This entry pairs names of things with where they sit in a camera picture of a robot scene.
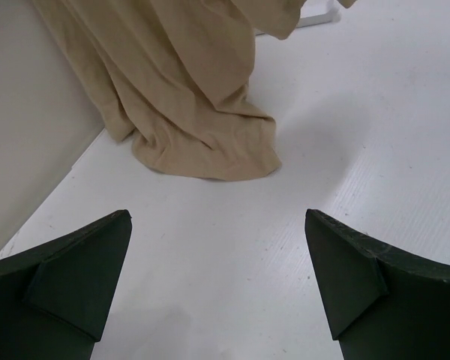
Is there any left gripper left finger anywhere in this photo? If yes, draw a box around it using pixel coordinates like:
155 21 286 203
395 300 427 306
0 210 132 359

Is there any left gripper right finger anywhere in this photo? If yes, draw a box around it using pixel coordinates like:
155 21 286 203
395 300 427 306
304 209 450 359

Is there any beige t shirt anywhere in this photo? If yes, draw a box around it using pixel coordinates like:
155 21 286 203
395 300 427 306
33 0 361 184

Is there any clothes rack frame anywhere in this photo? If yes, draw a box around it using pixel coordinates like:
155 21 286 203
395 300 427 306
247 1 338 40

